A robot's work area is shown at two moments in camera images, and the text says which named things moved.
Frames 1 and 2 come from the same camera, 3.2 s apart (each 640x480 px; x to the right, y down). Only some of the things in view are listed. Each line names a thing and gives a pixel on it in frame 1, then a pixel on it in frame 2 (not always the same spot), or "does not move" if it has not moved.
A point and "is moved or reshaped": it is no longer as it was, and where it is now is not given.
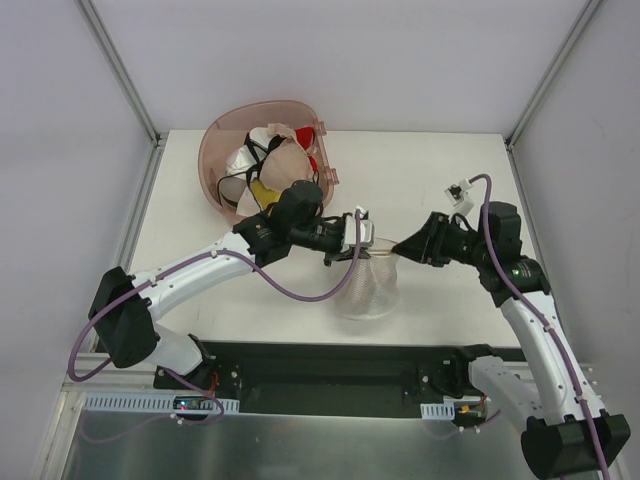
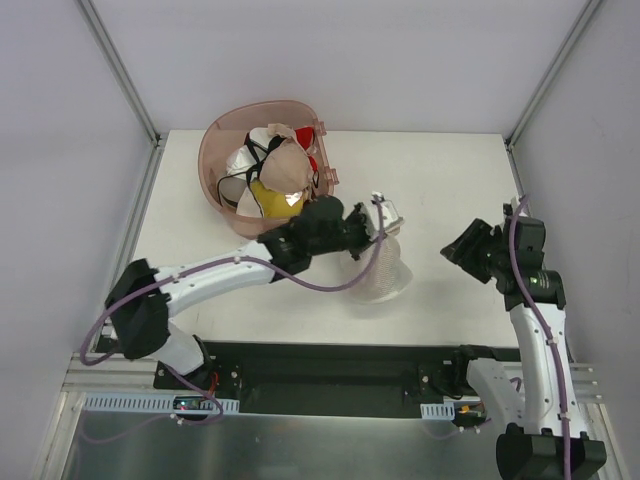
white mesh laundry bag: x=371 y=289 is moved or reshaped
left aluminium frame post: x=121 y=70 does not move
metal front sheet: x=243 y=446 does not move
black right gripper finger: x=426 y=245 -> x=474 y=250
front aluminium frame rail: x=111 y=379 does not move
